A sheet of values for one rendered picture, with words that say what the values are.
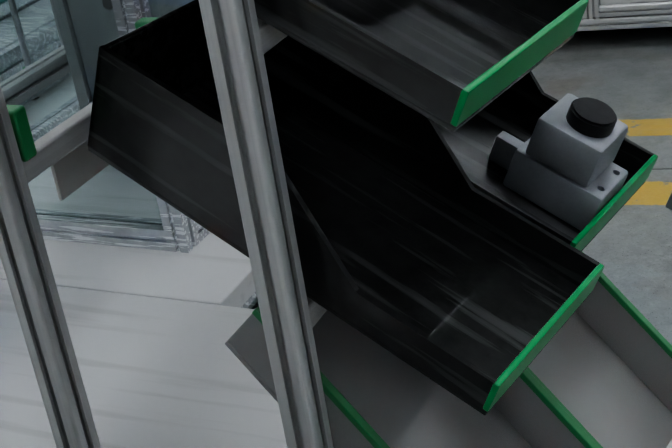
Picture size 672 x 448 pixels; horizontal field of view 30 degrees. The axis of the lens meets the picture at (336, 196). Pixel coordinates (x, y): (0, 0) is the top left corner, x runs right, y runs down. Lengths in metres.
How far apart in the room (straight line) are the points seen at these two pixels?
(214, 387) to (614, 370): 0.50
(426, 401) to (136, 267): 0.83
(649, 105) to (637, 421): 3.16
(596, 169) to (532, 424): 0.17
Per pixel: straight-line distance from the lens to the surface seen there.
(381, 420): 0.79
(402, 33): 0.64
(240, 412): 1.28
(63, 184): 0.79
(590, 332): 0.96
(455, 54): 0.63
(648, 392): 0.97
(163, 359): 1.39
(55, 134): 0.77
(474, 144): 0.85
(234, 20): 0.59
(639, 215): 3.40
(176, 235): 1.60
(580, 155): 0.78
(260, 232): 0.65
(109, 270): 1.60
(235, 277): 1.52
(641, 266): 3.16
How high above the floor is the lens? 1.58
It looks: 25 degrees down
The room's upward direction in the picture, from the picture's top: 9 degrees counter-clockwise
